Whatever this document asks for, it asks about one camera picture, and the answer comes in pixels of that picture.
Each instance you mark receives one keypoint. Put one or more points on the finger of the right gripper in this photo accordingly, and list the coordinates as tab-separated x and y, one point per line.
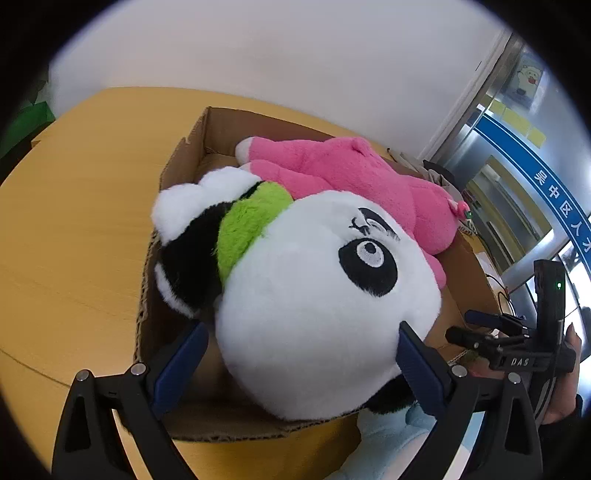
483	344
505	323

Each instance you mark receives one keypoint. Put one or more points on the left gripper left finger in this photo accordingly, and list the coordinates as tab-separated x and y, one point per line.
88	445

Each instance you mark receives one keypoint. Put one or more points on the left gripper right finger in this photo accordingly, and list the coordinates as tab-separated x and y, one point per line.
507	445

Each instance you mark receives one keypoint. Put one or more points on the light blue plush toy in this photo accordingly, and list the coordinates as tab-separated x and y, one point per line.
383	437

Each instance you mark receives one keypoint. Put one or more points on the pink plush bear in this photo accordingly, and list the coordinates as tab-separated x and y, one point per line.
427	212

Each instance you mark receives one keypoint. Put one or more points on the panda plush toy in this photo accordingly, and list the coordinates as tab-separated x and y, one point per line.
308	293

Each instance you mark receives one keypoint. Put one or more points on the person's right hand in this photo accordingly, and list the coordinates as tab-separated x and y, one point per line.
563	401

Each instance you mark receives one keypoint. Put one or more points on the grey white cloth bag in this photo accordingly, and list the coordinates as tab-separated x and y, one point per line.
425	168

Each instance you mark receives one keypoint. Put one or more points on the green box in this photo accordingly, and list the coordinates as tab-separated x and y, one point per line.
28	121

